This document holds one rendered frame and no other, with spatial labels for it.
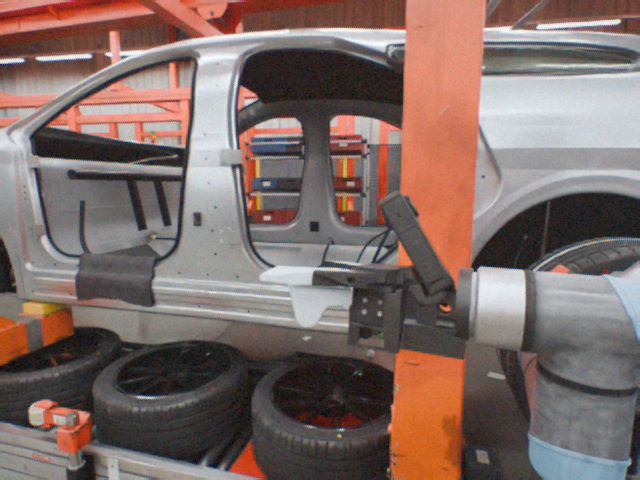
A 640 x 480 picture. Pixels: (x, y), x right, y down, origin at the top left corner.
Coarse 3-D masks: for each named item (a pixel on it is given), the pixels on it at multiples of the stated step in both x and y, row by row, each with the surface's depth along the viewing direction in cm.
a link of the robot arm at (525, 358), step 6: (636, 264) 42; (630, 270) 42; (636, 270) 41; (618, 276) 43; (624, 276) 42; (630, 276) 41; (636, 276) 41; (522, 354) 47; (528, 354) 45; (534, 354) 43; (522, 360) 46; (528, 360) 44; (522, 366) 46; (528, 366) 43
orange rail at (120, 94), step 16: (112, 32) 744; (112, 48) 749; (176, 80) 970; (0, 96) 823; (16, 96) 794; (32, 96) 788; (48, 96) 782; (96, 96) 764; (112, 96) 759; (128, 96) 753; (144, 96) 748; (160, 96) 742; (176, 96) 737; (256, 96) 713; (80, 112) 1044; (160, 112) 977; (176, 112) 970
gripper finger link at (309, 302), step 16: (272, 272) 38; (288, 272) 37; (304, 272) 37; (304, 288) 37; (320, 288) 38; (336, 288) 38; (304, 304) 37; (320, 304) 38; (336, 304) 38; (304, 320) 37
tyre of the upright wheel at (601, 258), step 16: (592, 240) 114; (624, 240) 108; (544, 256) 121; (560, 256) 113; (576, 256) 106; (592, 256) 100; (608, 256) 98; (624, 256) 96; (576, 272) 100; (592, 272) 99; (608, 272) 98; (512, 352) 107; (512, 368) 108; (512, 384) 109; (528, 416) 108
